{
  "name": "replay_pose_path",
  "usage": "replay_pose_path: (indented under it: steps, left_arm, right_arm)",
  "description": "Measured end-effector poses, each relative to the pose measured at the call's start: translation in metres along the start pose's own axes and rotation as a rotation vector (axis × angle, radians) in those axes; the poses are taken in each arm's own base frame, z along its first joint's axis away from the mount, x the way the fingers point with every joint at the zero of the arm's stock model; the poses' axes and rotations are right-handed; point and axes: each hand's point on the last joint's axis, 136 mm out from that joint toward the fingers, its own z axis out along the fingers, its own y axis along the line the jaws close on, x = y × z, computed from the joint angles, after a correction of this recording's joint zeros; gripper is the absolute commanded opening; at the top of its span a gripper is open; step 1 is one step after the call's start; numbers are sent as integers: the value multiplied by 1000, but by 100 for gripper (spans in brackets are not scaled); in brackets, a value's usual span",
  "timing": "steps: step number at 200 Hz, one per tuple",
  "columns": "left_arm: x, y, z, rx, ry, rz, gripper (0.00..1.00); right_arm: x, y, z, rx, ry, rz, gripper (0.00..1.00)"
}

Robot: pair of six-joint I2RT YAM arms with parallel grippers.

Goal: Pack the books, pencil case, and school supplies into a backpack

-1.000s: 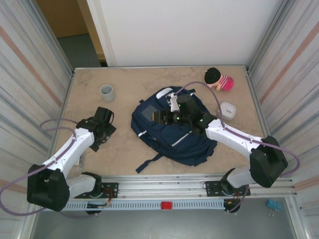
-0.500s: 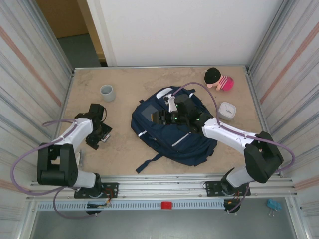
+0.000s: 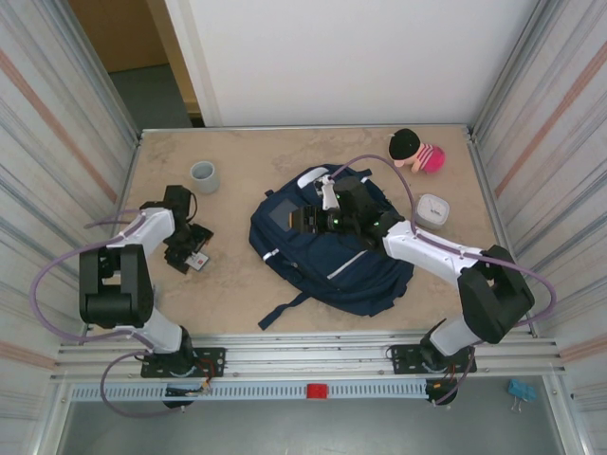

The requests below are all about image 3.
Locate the small black white card pack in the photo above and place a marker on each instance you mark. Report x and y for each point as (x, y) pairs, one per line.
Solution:
(199, 263)

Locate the navy blue backpack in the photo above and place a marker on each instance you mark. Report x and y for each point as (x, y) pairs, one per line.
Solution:
(322, 270)

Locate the white round case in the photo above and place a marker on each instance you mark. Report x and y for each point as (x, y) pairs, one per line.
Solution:
(434, 211)

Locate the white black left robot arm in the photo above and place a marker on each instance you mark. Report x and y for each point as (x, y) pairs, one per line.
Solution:
(161, 327)

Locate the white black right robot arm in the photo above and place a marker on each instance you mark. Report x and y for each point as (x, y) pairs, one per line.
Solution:
(427, 246)

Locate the grey plastic cup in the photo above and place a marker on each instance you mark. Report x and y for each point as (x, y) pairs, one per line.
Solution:
(205, 177)

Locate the pink plush doll black hair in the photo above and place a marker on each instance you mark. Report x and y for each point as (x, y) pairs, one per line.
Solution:
(427, 158)

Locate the red button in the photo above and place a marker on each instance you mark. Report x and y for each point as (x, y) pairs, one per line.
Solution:
(317, 391)

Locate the wooden door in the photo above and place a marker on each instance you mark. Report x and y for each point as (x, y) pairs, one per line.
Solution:
(128, 38)

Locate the blue binder clip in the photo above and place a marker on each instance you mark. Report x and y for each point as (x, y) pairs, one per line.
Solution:
(520, 388)

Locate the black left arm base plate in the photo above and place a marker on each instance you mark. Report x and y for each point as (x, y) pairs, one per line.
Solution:
(213, 362)

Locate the aluminium rail frame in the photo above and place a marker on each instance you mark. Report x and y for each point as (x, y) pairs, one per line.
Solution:
(308, 358)

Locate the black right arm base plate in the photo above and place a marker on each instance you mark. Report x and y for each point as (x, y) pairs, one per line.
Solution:
(403, 360)

